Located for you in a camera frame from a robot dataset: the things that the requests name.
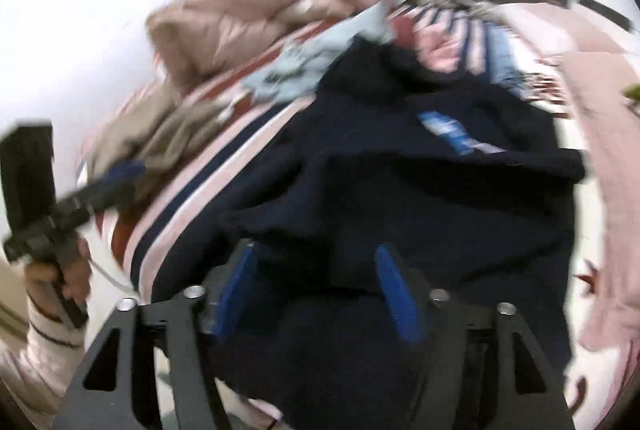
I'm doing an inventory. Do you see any person's left hand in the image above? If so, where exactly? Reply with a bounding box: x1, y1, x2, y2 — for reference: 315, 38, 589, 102
22, 232, 93, 321

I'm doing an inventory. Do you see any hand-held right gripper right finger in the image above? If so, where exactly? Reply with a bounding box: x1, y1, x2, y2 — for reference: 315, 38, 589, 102
374, 243, 576, 430

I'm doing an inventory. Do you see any pink fluffy blanket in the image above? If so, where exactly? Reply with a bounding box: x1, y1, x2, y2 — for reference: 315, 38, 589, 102
500, 2, 640, 353

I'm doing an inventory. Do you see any white floral bedsheet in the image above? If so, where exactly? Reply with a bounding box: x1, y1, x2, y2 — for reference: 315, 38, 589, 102
520, 44, 633, 426

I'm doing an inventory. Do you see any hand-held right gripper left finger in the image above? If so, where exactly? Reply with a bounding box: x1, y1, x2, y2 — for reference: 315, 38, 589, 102
52, 238, 260, 430

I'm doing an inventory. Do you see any pink beige puffy jacket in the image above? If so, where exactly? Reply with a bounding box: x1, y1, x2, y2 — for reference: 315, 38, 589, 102
146, 0, 361, 91

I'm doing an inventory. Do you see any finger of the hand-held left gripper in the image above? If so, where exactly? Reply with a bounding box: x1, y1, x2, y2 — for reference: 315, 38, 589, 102
64, 160, 147, 225

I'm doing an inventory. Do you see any blue denim garment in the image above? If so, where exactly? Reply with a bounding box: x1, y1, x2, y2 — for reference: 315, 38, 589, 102
482, 22, 526, 96

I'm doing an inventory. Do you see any dark navy printed sweatshirt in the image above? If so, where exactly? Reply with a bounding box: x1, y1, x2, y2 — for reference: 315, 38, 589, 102
150, 36, 587, 430

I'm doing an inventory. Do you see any khaki brown garment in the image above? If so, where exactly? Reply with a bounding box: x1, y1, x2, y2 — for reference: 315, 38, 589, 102
86, 80, 236, 205

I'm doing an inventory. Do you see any light blue garment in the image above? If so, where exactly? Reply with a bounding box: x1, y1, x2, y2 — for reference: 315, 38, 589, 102
241, 0, 396, 104

